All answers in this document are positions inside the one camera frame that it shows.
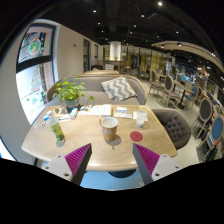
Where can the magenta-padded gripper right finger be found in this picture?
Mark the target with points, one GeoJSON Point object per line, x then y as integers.
{"type": "Point", "coordinates": [146, 160]}

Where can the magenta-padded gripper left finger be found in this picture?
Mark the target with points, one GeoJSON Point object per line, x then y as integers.
{"type": "Point", "coordinates": [78, 160]}

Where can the green tea drink bottle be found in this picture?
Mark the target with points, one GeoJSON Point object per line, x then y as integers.
{"type": "Point", "coordinates": [56, 129]}

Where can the flat round red coaster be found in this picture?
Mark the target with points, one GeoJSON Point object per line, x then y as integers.
{"type": "Point", "coordinates": [136, 136]}

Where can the clear plastic cup with straw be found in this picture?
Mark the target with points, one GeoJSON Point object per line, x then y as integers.
{"type": "Point", "coordinates": [141, 118]}

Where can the dark tufted armchair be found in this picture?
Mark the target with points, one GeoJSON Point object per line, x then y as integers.
{"type": "Point", "coordinates": [173, 126]}

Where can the brown mug with white lettering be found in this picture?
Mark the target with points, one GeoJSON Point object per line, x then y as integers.
{"type": "Point", "coordinates": [109, 128]}

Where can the small light blue box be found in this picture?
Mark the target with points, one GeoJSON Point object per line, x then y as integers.
{"type": "Point", "coordinates": [73, 113]}

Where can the pill blister pack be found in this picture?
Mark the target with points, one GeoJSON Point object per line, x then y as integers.
{"type": "Point", "coordinates": [44, 125]}

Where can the white paper leaflet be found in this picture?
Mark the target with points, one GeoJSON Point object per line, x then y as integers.
{"type": "Point", "coordinates": [123, 115]}

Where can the yellow table sign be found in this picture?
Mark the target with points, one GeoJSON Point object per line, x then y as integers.
{"type": "Point", "coordinates": [145, 108]}

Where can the blue flat packet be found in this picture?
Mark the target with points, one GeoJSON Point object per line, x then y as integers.
{"type": "Point", "coordinates": [46, 117]}

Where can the white printed booklet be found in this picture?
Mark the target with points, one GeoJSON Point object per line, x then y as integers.
{"type": "Point", "coordinates": [96, 110]}

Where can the blue and white card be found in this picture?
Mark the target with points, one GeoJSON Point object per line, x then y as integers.
{"type": "Point", "coordinates": [121, 110]}

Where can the green potted plant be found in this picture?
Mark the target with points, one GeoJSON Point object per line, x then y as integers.
{"type": "Point", "coordinates": [70, 91]}

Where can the grey white chevron cushion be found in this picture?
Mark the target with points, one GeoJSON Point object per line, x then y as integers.
{"type": "Point", "coordinates": [118, 88]}

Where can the group of dining chairs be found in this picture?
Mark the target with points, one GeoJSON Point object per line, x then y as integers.
{"type": "Point", "coordinates": [206, 110]}

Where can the group of ceiling spotlights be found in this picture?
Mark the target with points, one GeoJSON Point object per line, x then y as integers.
{"type": "Point", "coordinates": [160, 4]}

